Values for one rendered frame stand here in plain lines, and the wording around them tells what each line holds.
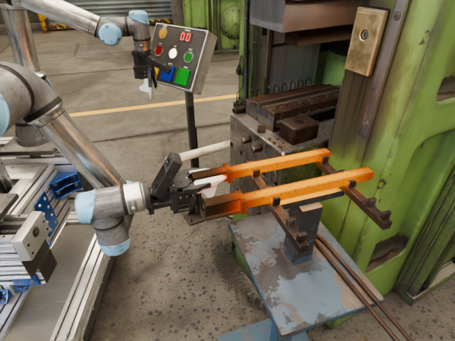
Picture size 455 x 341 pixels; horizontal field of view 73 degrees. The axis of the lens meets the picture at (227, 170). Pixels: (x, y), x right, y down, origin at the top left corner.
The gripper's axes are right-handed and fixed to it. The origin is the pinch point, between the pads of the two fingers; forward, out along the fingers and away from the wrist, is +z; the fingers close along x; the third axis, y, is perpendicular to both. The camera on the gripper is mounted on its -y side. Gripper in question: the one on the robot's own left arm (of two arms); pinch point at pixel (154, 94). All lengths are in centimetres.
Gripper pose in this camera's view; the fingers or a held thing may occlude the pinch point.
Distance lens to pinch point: 153.9
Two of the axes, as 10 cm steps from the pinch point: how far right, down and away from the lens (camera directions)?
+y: -10.0, 0.2, -0.4
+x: 0.4, 5.7, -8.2
